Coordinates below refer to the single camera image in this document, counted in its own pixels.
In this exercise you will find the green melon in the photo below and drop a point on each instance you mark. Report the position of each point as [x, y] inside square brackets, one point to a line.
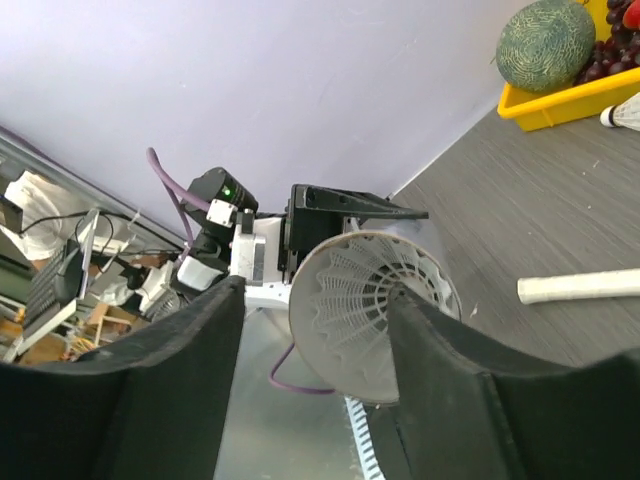
[544, 45]

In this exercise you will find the white cable duct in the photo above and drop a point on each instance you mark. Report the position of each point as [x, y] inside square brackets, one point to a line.
[363, 440]

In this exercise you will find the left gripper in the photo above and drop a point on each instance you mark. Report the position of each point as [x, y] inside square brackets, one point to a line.
[267, 252]

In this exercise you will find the yellow plastic bin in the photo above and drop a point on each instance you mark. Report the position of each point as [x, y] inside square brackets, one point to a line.
[533, 111]

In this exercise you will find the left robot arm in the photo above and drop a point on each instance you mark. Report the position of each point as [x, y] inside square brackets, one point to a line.
[213, 201]

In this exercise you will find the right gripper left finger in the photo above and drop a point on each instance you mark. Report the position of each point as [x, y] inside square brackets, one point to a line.
[151, 405]

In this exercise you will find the dark purple grapes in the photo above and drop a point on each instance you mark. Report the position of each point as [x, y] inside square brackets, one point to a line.
[618, 53]

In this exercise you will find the red cherry bunch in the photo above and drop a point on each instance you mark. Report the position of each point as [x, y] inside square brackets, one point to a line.
[631, 18]

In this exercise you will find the white shuttlecock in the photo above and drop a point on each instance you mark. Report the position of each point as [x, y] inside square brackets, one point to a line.
[624, 115]
[351, 307]

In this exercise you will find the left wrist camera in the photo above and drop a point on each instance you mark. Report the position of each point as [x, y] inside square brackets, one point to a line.
[195, 275]

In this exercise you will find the white shuttlecock tube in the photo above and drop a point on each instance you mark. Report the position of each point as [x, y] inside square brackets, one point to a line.
[422, 233]

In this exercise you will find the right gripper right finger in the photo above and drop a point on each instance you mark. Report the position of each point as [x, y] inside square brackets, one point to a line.
[471, 407]

